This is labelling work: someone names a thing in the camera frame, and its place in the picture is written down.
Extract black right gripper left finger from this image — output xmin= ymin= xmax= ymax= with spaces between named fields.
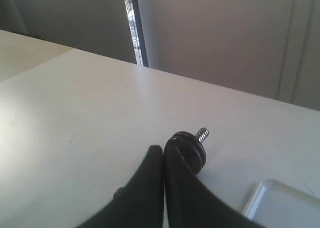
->
xmin=79 ymin=145 xmax=164 ymax=228

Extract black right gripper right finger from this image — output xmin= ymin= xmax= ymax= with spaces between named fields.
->
xmin=164 ymin=141 xmax=260 ymax=228

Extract dark grey weight plate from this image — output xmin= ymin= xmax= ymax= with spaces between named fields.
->
xmin=167 ymin=131 xmax=207 ymax=167

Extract chrome threaded dumbbell bar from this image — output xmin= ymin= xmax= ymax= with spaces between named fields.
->
xmin=194 ymin=127 xmax=210 ymax=144

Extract white plastic tray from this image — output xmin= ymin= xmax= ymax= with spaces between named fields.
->
xmin=242 ymin=179 xmax=320 ymax=228

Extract dark window frame post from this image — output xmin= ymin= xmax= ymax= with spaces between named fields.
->
xmin=132 ymin=0 xmax=149 ymax=67

